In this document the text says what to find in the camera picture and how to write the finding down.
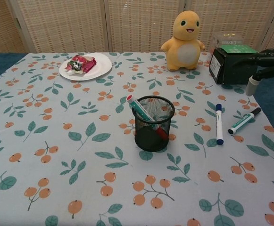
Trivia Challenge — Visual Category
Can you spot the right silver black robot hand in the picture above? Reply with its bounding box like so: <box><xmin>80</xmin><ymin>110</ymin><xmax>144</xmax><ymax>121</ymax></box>
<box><xmin>233</xmin><ymin>48</ymin><xmax>274</xmax><ymax>96</ymax></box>

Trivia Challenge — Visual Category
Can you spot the black-capped green marker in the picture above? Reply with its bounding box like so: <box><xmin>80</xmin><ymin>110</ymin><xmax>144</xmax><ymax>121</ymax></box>
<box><xmin>228</xmin><ymin>107</ymin><xmax>262</xmax><ymax>135</ymax></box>

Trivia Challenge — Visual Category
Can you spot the blue-capped white marker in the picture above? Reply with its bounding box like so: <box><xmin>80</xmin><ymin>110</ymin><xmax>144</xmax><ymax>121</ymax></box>
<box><xmin>215</xmin><ymin>103</ymin><xmax>224</xmax><ymax>145</ymax></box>

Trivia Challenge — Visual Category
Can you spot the red-capped green marker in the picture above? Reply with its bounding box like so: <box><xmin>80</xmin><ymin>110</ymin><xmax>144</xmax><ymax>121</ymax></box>
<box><xmin>126</xmin><ymin>95</ymin><xmax>168</xmax><ymax>141</ymax></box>

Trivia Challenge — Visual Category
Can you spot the black pen cup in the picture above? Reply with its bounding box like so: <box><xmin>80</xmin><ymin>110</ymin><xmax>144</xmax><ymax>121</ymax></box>
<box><xmin>134</xmin><ymin>95</ymin><xmax>175</xmax><ymax>153</ymax></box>

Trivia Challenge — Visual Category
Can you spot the green paper packet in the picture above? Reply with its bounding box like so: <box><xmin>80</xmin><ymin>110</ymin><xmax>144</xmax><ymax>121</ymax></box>
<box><xmin>220</xmin><ymin>44</ymin><xmax>259</xmax><ymax>55</ymax></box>

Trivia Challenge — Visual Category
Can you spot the black cardboard box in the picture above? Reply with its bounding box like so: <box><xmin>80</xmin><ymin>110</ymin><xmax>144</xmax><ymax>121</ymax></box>
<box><xmin>208</xmin><ymin>47</ymin><xmax>260</xmax><ymax>85</ymax></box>

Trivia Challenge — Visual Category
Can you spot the clear plastic box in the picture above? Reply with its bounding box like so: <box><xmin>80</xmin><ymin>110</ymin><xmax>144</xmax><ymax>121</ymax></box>
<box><xmin>208</xmin><ymin>32</ymin><xmax>246</xmax><ymax>51</ymax></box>

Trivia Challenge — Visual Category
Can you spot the orange plush dinosaur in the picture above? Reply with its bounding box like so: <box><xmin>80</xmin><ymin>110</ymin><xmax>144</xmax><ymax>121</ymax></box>
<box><xmin>160</xmin><ymin>10</ymin><xmax>205</xmax><ymax>72</ymax></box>

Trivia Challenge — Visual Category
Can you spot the white paper plate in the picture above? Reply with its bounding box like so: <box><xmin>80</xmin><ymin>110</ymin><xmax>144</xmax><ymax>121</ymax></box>
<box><xmin>58</xmin><ymin>53</ymin><xmax>113</xmax><ymax>81</ymax></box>

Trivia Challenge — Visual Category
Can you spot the red snack packet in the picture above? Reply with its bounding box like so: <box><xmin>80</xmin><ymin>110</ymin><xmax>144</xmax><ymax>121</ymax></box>
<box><xmin>65</xmin><ymin>55</ymin><xmax>97</xmax><ymax>76</ymax></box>

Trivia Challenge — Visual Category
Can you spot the bamboo folding screen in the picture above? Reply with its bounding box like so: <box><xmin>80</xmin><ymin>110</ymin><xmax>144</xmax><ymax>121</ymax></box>
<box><xmin>0</xmin><ymin>0</ymin><xmax>274</xmax><ymax>57</ymax></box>

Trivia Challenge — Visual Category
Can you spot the floral leaf berry tablecloth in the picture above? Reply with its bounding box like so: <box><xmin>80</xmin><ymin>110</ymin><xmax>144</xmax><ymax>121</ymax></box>
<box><xmin>0</xmin><ymin>51</ymin><xmax>274</xmax><ymax>226</ymax></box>

